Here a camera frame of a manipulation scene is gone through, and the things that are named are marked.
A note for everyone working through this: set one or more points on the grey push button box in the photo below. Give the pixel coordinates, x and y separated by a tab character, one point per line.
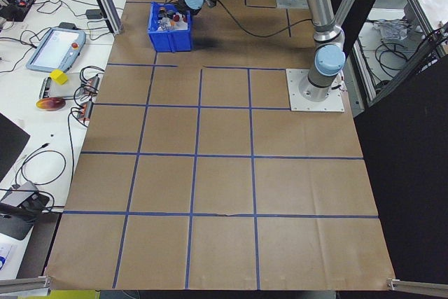
163	26

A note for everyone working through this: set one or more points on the aluminium rack frame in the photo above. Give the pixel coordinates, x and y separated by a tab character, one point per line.
364	75

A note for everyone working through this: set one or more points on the aluminium profile bar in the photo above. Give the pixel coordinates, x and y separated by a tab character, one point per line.
24	283
420	285

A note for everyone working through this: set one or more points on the grey blue teach pendant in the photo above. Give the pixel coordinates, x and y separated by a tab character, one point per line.
56	48

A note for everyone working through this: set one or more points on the small black orange adapter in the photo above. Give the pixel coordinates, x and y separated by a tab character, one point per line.
84	110
91	84

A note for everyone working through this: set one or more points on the white square base plate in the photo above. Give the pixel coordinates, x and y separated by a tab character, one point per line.
329	104
283	2

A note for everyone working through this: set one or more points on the red cap push button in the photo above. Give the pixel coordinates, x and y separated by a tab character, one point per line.
176	17

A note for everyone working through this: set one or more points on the white crumpled sheet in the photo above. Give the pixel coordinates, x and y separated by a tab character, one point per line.
392	30

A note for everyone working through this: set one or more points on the white blue box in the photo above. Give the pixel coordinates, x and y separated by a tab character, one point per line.
6	257

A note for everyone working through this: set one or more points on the grey usb hub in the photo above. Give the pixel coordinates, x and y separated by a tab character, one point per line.
21	192

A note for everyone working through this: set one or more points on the grey flat plate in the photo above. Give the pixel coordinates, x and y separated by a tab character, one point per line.
63	91

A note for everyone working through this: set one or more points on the orange red round disc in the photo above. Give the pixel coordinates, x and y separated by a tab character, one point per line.
50	104

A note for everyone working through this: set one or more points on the black flat stand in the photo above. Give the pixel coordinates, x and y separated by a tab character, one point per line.
14	225

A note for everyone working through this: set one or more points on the black laptop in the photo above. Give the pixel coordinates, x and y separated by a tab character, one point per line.
10	145

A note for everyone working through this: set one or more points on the yellow cube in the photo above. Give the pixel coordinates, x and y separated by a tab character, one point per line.
58	77

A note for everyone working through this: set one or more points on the blue bin with buttons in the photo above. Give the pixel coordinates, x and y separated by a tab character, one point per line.
171	41

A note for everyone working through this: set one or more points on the black power adapter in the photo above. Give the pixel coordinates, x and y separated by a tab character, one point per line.
68	26
94	14

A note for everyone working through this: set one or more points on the black frame cover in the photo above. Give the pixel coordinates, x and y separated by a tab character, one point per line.
402	173

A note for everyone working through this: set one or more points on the black orange push button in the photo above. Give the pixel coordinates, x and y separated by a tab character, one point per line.
161	10

